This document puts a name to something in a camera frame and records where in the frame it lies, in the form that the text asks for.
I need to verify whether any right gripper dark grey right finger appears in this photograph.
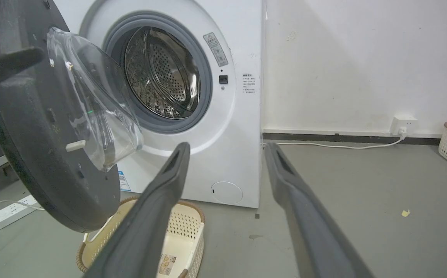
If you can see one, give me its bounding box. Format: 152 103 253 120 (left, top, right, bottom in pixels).
265 142 375 278

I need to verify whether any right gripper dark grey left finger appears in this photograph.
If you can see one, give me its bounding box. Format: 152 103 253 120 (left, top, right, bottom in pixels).
83 142 190 278

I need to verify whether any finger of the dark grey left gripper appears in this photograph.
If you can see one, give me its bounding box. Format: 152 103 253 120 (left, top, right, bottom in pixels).
0 47 45 94

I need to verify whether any dark round washing machine door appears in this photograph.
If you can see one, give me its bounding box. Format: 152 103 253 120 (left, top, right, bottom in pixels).
0 0 144 233

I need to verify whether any white front-load washing machine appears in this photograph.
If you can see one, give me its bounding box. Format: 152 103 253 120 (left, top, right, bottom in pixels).
53 0 263 209

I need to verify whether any cream laundry basket brown rim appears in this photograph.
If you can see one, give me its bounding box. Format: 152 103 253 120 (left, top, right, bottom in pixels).
76 196 205 278

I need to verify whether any dark baseboard strip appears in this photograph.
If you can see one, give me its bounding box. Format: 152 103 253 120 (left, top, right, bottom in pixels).
263 132 441 146

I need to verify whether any white power strip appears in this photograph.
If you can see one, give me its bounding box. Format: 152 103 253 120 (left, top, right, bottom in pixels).
0 195 41 230

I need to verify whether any white washing machine power cable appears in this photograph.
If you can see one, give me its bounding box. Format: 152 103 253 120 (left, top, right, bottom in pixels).
263 133 406 150

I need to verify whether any white wall socket with plug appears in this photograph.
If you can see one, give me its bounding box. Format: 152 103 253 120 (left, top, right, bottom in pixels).
390 115 418 137

